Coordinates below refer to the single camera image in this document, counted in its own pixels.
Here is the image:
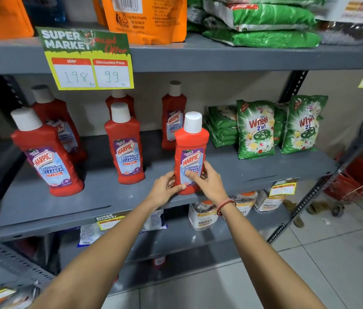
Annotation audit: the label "person's left hand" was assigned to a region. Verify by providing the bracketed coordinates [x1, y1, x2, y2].
[149, 171, 187, 210]

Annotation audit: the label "person's right hand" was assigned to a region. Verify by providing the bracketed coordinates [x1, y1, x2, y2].
[185, 161, 231, 208]

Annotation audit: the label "red bottle white cap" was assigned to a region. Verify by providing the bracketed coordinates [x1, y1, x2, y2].
[10, 107, 85, 197]
[31, 85, 88, 163]
[104, 102, 145, 185]
[174, 111, 210, 195]
[161, 80, 188, 150]
[105, 89, 136, 120]

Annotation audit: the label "person's right forearm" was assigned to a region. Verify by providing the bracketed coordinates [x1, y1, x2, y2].
[218, 203, 327, 309]

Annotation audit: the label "person's left forearm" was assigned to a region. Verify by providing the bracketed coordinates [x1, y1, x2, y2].
[30, 198, 164, 309]

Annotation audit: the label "white orange pouch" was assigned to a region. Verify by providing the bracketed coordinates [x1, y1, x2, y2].
[254, 189, 286, 214]
[232, 190, 259, 217]
[188, 200, 219, 232]

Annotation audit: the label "blue white packet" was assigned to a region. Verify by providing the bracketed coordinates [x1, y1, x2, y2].
[142, 209, 168, 232]
[77, 223, 102, 248]

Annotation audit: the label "stack of lying green packs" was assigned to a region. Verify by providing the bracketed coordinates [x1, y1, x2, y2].
[205, 105, 239, 148]

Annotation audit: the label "green flower-print detergent packet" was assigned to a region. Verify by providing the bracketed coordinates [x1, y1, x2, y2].
[280, 95, 329, 155]
[273, 102, 289, 147]
[236, 100, 276, 160]

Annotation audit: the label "brown sandal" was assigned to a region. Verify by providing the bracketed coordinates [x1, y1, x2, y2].
[282, 199, 305, 229]
[306, 201, 334, 216]

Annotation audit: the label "grey metal shelf rack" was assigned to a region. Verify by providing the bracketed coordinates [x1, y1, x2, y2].
[0, 32, 363, 296]

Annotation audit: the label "green yellow price sign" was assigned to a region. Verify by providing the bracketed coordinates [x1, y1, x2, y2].
[35, 26, 135, 91]

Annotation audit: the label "red shopping basket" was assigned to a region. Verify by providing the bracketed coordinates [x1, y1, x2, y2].
[324, 157, 363, 204]

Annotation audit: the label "grey perforated side rack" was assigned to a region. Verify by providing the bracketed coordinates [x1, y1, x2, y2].
[0, 227, 55, 288]

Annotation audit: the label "colourful shiny packets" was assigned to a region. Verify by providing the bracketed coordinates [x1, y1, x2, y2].
[0, 284, 41, 309]

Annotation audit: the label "clear packets of dark goods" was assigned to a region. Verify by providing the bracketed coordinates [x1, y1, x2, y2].
[316, 20, 363, 46]

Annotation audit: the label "dark blue packet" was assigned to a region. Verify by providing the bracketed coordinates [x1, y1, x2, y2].
[22, 0, 68, 27]

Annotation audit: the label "red thread bracelet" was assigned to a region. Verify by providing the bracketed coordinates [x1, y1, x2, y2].
[216, 199, 237, 217]

